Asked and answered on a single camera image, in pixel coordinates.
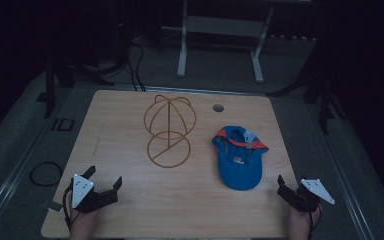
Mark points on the black tripod stand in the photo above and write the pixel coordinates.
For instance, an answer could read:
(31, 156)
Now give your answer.
(325, 100)
(51, 86)

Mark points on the blue cap with orange trim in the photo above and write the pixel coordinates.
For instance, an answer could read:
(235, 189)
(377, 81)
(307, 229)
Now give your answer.
(240, 163)

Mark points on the round grey table grommet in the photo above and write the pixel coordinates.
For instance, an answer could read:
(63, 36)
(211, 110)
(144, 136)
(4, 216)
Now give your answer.
(218, 108)

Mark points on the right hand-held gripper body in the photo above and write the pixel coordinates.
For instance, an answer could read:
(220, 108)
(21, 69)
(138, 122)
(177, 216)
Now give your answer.
(308, 196)

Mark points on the person's left hand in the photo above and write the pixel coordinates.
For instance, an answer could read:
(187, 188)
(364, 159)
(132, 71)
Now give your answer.
(84, 224)

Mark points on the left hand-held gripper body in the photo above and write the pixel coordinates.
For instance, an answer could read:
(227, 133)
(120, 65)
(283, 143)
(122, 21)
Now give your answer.
(81, 190)

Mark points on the person's right hand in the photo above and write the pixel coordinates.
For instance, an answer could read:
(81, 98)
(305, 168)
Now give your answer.
(301, 223)

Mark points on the white metal stand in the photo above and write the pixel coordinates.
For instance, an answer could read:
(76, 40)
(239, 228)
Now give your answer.
(223, 26)

